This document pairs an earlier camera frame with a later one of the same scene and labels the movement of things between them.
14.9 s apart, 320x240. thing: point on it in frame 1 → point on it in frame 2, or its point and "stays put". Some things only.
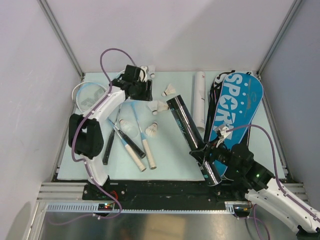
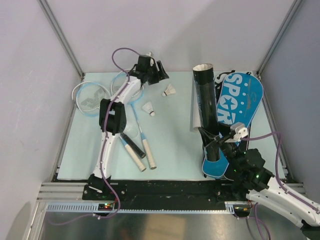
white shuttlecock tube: x=199 y=100 stays put
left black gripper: x=146 y=95 → x=158 y=77
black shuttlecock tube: x=196 y=147 → x=207 y=109
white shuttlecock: x=169 y=90 stays put
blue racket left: x=87 y=95 stays put
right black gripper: x=210 y=148 → x=210 y=139
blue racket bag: x=240 y=94 stays put
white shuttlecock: x=153 y=106 → x=148 y=107
